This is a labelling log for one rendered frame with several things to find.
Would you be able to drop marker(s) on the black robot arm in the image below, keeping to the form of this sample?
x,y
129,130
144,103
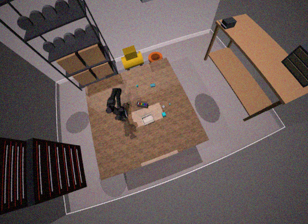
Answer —
x,y
116,92

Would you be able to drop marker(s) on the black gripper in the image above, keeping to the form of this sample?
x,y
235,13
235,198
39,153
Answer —
x,y
120,116

